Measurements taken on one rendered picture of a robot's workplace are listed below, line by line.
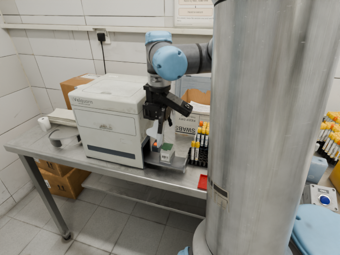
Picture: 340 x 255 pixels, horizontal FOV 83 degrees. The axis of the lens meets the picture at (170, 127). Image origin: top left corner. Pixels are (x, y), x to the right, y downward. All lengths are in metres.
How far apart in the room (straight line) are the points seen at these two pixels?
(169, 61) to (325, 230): 0.39
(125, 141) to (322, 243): 0.61
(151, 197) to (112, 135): 0.82
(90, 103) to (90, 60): 0.79
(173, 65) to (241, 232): 0.36
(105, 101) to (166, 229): 1.20
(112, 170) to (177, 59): 0.54
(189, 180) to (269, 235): 0.58
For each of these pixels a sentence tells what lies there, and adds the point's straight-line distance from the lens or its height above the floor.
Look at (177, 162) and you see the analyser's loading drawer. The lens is 0.77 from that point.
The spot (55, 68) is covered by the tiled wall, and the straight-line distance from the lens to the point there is 1.74.
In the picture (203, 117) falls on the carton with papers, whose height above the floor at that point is 1.00.
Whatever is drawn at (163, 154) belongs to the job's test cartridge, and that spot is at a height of 0.96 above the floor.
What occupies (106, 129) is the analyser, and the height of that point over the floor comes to 1.04.
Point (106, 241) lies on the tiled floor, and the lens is 1.68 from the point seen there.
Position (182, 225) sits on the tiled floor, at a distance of 1.68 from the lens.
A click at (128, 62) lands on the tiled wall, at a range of 1.35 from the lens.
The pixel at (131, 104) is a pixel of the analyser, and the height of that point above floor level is 1.16.
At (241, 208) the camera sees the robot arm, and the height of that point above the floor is 1.29.
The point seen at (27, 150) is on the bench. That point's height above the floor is 0.87.
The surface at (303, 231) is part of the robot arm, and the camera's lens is 0.34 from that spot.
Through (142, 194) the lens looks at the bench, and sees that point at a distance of 1.51.
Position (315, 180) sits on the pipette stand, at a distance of 0.91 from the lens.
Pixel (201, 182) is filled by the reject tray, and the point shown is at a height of 0.88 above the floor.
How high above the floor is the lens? 1.44
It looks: 32 degrees down
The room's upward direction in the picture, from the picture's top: straight up
